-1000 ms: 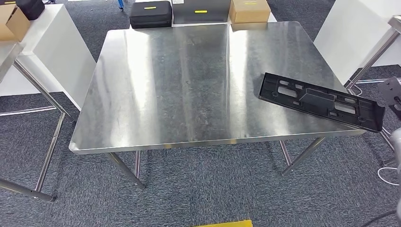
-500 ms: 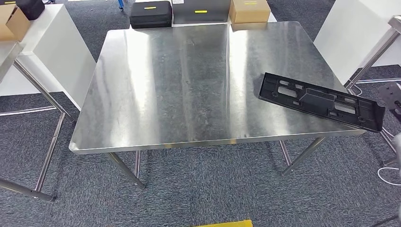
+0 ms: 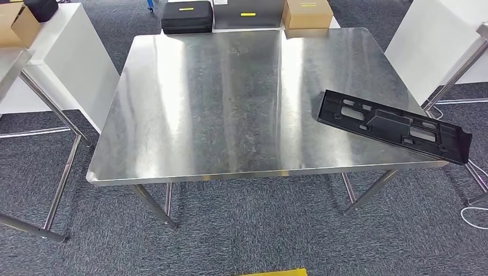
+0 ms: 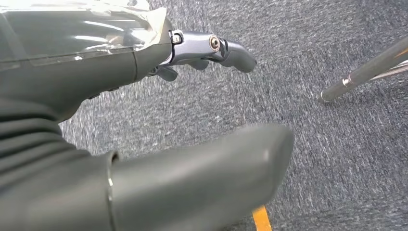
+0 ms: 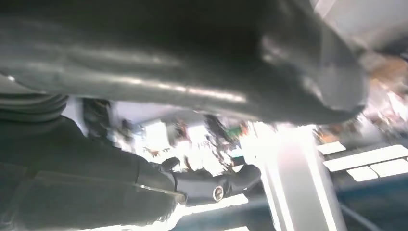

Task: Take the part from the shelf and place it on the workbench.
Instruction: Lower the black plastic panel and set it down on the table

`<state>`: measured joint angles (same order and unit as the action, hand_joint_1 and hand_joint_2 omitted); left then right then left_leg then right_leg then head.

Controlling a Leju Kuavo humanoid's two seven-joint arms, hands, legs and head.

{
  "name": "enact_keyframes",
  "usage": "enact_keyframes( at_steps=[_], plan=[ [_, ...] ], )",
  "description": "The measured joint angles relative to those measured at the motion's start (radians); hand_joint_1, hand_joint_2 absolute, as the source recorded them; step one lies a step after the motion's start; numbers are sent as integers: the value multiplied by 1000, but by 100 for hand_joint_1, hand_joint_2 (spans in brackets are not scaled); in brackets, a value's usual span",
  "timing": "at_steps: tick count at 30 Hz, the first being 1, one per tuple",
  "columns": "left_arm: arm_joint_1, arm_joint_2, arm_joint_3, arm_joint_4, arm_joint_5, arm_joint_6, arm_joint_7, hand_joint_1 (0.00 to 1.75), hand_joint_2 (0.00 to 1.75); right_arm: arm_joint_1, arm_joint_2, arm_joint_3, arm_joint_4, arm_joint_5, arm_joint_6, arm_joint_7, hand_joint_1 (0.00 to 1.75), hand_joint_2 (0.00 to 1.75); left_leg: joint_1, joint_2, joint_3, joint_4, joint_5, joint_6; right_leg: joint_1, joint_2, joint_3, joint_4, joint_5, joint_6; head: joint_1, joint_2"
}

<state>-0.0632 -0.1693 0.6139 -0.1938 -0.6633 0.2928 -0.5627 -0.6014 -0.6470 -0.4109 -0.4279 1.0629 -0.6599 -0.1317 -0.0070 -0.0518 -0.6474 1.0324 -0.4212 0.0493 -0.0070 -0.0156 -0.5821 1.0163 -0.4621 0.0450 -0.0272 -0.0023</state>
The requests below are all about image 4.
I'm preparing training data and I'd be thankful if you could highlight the stainless steel workbench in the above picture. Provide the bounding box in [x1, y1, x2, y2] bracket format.
[318, 36, 408, 103]

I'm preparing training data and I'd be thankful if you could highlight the yellow floor tape square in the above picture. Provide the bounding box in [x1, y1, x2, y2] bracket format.
[252, 205, 273, 231]

